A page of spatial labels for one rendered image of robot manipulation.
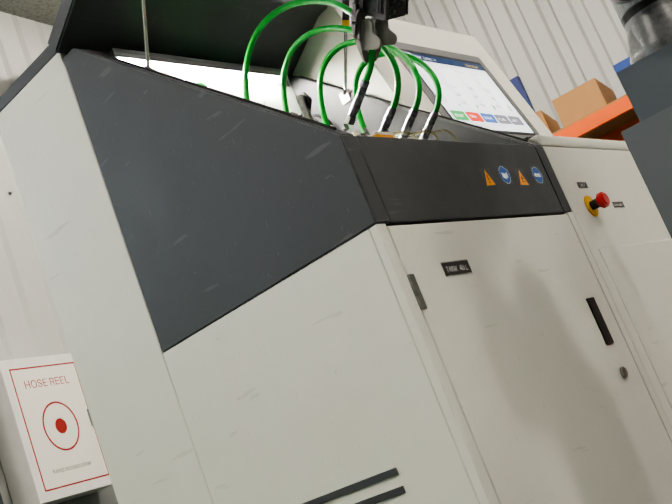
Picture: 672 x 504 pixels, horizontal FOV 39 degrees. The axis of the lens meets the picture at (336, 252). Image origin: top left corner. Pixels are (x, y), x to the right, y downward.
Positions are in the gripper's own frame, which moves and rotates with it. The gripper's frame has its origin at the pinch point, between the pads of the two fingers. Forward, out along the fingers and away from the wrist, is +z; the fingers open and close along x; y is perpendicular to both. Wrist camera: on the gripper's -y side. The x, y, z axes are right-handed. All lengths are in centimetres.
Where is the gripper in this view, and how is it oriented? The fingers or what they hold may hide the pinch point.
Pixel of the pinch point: (367, 54)
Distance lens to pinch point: 197.2
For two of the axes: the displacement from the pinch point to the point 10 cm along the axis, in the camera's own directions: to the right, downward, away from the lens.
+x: 6.7, -3.3, 6.7
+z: 0.0, 8.9, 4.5
